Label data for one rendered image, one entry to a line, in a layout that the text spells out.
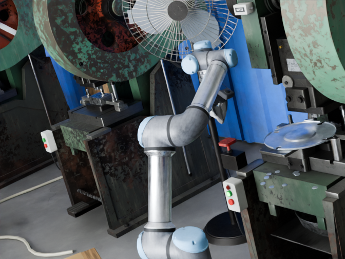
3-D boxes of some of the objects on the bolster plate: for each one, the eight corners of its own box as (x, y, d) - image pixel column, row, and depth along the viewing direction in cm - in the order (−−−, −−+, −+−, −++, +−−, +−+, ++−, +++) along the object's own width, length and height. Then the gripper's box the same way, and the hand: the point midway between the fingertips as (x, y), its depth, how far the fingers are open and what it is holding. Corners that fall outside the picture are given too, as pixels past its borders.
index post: (339, 161, 246) (335, 137, 243) (332, 160, 248) (328, 136, 245) (343, 158, 247) (340, 135, 244) (337, 156, 250) (333, 134, 247)
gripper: (209, 73, 279) (219, 118, 286) (194, 79, 274) (205, 126, 281) (223, 73, 272) (233, 120, 279) (207, 80, 268) (218, 128, 274)
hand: (223, 121), depth 277 cm, fingers closed
